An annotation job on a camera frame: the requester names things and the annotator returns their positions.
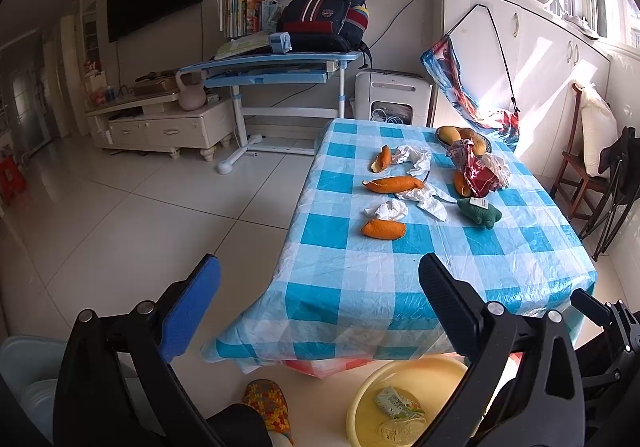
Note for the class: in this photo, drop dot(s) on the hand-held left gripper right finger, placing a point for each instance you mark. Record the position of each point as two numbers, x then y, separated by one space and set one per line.
445 299

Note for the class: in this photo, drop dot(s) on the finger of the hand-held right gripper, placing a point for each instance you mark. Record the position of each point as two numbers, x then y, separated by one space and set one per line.
592 306

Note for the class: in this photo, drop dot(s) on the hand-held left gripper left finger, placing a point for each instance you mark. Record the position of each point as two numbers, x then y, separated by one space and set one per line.
192 307

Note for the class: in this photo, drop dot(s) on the yellow plastic basin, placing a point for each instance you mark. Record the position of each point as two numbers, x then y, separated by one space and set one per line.
400 374

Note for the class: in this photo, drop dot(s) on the green plush toy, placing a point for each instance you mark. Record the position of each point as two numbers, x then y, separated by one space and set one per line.
479 213

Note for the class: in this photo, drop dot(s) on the wide orange peel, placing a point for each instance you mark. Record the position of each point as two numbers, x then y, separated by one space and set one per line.
384 228

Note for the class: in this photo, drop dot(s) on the white tissue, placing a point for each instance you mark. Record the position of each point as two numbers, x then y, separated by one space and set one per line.
389 211
427 201
414 158

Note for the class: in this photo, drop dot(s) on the small orange peel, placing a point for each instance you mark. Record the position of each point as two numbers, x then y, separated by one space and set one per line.
460 183

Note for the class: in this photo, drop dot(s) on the red snack bag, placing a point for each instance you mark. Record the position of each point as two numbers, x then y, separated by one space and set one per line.
472 169

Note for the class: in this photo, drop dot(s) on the blue checked tablecloth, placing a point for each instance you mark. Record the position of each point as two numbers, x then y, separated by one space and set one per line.
360 277

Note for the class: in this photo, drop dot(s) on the green white snack packet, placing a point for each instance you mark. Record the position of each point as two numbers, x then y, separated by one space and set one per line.
397 402

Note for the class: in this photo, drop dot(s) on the colourful patterned slipper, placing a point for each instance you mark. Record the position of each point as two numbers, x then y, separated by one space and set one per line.
267 404

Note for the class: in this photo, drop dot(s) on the long orange peel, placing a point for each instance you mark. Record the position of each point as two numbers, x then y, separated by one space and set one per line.
395 184

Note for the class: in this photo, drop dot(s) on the person's dark trouser leg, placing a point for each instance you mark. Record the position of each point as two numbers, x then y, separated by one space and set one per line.
235 427

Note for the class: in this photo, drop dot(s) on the red checked under cloth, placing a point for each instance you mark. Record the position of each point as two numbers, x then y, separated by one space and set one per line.
310 367

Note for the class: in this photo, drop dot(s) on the dark wooden chair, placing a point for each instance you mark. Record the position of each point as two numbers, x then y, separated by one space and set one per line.
575 172

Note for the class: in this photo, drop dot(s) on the clear round plastic lid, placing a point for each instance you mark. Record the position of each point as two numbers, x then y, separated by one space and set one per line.
402 429

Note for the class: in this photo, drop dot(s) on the black folding chair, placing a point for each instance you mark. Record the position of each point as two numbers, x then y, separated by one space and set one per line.
620 167

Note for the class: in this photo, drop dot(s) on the curved upright orange peel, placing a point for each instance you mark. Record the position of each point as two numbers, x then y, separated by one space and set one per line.
383 159

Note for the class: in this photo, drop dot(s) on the dark fruit bowl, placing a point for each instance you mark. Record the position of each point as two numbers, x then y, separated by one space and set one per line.
487 143

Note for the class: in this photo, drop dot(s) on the yellow mango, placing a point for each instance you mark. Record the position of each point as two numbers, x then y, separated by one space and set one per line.
448 133
475 136

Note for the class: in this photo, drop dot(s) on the white pillow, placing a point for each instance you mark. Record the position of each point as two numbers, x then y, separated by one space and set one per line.
597 127

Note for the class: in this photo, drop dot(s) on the pale blue plastic bin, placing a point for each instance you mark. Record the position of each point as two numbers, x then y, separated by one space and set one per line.
25 377

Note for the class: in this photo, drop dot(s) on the cream television cabinet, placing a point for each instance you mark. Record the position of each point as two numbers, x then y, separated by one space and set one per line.
160 127

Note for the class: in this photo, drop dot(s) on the printed hanging bag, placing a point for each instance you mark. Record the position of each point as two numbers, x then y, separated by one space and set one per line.
460 92

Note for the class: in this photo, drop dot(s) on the white air purifier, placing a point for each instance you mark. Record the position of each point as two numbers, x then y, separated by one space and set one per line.
392 94

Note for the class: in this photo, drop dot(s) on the pink kettlebell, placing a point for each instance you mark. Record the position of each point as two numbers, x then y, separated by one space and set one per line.
190 92

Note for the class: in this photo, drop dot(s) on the red plastic stool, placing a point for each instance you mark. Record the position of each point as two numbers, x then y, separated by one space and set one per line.
11 177

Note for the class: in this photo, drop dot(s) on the brown box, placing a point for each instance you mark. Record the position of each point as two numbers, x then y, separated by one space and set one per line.
152 87

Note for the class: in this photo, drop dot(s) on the blue white study desk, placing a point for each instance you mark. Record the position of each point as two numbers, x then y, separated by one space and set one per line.
280 72

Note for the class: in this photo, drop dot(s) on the open book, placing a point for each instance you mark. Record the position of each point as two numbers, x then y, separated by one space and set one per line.
242 47

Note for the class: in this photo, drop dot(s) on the white glass-door shelf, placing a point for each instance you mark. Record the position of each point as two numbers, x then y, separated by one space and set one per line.
90 42

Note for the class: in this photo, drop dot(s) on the row of books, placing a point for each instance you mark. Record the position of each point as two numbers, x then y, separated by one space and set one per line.
235 12

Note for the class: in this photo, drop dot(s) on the dark striped backpack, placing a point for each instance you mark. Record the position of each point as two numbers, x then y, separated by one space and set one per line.
322 22

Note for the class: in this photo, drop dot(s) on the white wall cabinet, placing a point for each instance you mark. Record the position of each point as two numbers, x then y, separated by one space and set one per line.
540 57

